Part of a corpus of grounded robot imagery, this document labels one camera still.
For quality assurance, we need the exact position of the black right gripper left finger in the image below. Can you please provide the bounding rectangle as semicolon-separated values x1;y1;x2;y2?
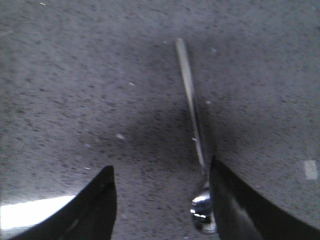
11;165;117;240

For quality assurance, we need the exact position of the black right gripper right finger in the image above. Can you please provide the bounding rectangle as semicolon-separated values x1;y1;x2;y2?
209;157;320;240

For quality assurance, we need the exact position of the silver spoon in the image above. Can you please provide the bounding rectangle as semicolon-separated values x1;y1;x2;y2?
175;37;217;235

